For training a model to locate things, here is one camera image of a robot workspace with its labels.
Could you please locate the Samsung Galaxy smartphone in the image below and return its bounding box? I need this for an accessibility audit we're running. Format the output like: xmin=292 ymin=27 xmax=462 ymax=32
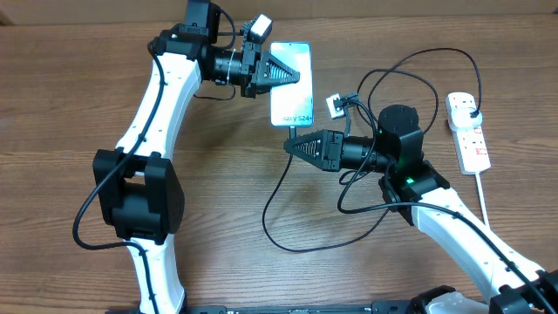
xmin=270 ymin=41 xmax=314 ymax=127

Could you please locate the black USB charging cable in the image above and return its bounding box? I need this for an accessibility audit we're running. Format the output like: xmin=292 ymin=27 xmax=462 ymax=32
xmin=261 ymin=47 xmax=483 ymax=254

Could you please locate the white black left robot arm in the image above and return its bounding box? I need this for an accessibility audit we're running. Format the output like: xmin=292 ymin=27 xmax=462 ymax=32
xmin=92 ymin=1 xmax=301 ymax=313

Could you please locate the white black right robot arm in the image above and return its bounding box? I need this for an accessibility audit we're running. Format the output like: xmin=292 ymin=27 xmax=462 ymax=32
xmin=283 ymin=105 xmax=557 ymax=313

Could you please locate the white charger plug adapter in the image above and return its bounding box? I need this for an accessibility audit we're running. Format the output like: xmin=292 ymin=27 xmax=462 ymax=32
xmin=448 ymin=107 xmax=483 ymax=132

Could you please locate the white power strip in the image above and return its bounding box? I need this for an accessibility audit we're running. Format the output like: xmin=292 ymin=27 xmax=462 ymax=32
xmin=446 ymin=92 xmax=491 ymax=227

